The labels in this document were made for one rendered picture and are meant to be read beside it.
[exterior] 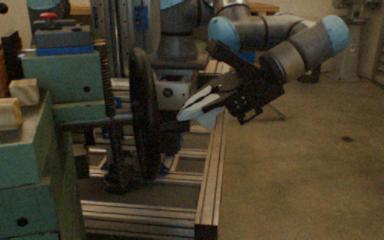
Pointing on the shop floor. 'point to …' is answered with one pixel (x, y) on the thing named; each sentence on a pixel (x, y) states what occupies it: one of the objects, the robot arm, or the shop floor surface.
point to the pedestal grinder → (353, 22)
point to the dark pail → (310, 76)
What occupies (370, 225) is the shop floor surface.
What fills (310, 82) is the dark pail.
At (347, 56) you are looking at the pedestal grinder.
